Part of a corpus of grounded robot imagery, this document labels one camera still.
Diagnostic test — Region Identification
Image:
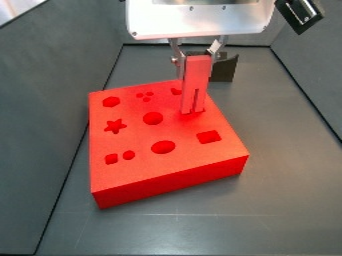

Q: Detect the red double-square peg block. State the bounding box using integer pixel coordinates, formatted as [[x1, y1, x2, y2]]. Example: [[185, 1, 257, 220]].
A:
[[181, 55, 212, 114]]

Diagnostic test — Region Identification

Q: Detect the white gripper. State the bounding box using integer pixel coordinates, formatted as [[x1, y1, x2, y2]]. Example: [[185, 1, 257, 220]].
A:
[[126, 0, 276, 79]]

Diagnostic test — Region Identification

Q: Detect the red shape-sorting board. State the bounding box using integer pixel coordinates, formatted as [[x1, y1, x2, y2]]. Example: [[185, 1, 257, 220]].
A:
[[89, 80, 249, 209]]

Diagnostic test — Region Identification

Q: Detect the black curved holder stand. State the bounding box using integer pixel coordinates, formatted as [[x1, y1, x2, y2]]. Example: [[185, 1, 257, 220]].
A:
[[183, 52, 240, 83]]

